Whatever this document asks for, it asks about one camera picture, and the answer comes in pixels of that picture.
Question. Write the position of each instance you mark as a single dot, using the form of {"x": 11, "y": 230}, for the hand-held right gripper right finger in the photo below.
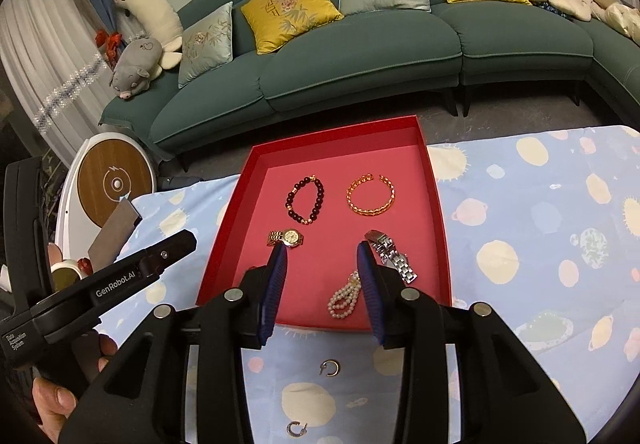
{"x": 370, "y": 294}

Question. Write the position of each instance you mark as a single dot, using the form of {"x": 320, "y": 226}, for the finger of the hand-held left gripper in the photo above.
{"x": 170, "y": 251}
{"x": 272, "y": 294}

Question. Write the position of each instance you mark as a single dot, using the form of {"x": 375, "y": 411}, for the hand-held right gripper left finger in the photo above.
{"x": 272, "y": 294}

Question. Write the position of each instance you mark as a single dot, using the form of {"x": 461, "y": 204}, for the silver wristwatch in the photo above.
{"x": 397, "y": 259}

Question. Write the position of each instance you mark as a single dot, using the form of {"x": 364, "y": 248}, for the gold wristwatch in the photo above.
{"x": 291, "y": 237}

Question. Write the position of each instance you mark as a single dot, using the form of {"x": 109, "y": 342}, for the red cardboard box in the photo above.
{"x": 330, "y": 224}

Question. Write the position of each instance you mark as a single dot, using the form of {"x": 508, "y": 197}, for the person's left hand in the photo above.
{"x": 50, "y": 401}

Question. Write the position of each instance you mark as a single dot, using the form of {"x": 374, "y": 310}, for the small hoop earring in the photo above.
{"x": 337, "y": 368}
{"x": 289, "y": 430}

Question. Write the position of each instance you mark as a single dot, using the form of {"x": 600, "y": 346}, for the blue planet print tablecloth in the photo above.
{"x": 525, "y": 204}

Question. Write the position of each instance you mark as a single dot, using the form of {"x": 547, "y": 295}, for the white sheer curtain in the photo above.
{"x": 40, "y": 48}

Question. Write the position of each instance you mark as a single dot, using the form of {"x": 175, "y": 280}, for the grey pig plush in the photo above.
{"x": 135, "y": 66}

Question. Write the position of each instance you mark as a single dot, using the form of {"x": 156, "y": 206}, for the red curtain tieback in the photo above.
{"x": 107, "y": 46}

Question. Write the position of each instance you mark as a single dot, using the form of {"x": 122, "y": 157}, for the teal sofa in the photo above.
{"x": 350, "y": 58}

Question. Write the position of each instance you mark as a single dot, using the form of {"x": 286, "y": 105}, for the white cow plush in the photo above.
{"x": 150, "y": 8}

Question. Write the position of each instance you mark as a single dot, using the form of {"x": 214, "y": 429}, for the dark patterned cushion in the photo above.
{"x": 555, "y": 8}

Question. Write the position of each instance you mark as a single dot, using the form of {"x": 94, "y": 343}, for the cream satin cushion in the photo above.
{"x": 622, "y": 21}

